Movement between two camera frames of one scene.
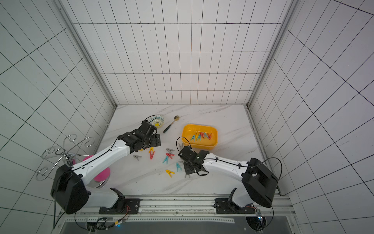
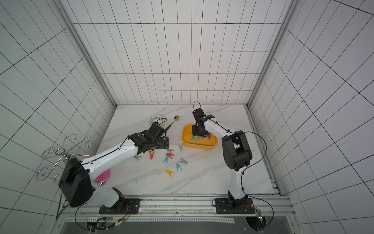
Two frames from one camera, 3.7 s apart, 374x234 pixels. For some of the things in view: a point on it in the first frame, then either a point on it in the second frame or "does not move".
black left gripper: x=153 y=141 to x=162 y=146
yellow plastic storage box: x=199 y=136 does not move
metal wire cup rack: x=67 y=154 does not move
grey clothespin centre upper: x=169 y=150 does not move
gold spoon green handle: x=176 y=119 does not move
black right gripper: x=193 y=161 to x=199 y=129
